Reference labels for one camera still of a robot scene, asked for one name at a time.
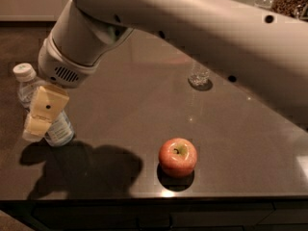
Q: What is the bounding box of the white gripper with vents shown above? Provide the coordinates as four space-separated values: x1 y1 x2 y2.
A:
22 36 98 141

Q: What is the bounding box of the blue labelled plastic bottle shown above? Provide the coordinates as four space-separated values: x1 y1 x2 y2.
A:
13 63 74 147

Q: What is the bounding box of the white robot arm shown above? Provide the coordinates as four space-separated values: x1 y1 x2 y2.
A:
38 0 308 130

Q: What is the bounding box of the clear water bottle red label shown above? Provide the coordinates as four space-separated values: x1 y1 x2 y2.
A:
188 62 210 88

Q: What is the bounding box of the red apple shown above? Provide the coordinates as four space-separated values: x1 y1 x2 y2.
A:
159 138 197 178

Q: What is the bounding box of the jar of granola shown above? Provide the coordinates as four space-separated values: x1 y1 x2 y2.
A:
271 0 308 20

